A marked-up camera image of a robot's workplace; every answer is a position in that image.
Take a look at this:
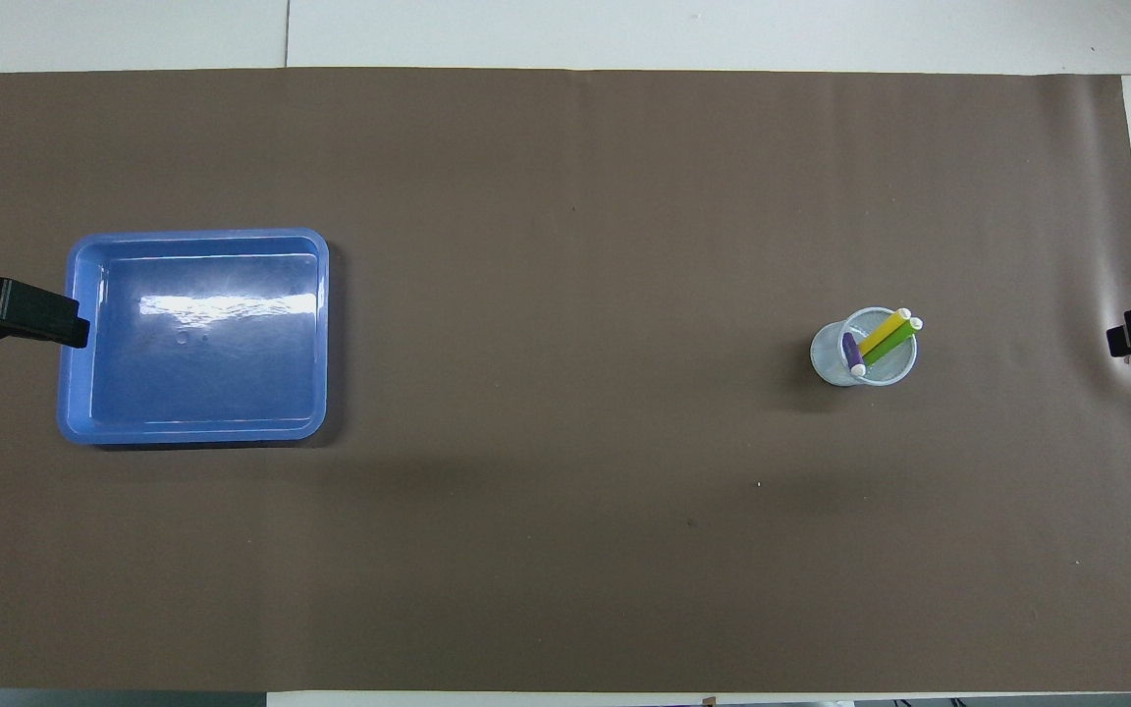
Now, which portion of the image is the green pen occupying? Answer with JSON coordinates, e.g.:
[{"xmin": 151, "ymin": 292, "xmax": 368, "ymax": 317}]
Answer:
[{"xmin": 864, "ymin": 316, "xmax": 924, "ymax": 367}]

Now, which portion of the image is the yellow pen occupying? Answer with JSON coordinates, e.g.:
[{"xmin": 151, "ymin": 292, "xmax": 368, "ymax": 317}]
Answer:
[{"xmin": 859, "ymin": 307, "xmax": 913, "ymax": 360}]

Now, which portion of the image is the blue plastic tray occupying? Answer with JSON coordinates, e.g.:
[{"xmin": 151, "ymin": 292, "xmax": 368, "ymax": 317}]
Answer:
[{"xmin": 56, "ymin": 228, "xmax": 331, "ymax": 447}]

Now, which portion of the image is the white mesh pen cup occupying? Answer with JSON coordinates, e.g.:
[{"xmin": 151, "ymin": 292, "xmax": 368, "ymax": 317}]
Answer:
[{"xmin": 810, "ymin": 306, "xmax": 918, "ymax": 388}]

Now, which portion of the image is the brown paper table mat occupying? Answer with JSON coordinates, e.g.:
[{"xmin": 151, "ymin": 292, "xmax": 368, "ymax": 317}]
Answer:
[{"xmin": 0, "ymin": 67, "xmax": 1131, "ymax": 693}]

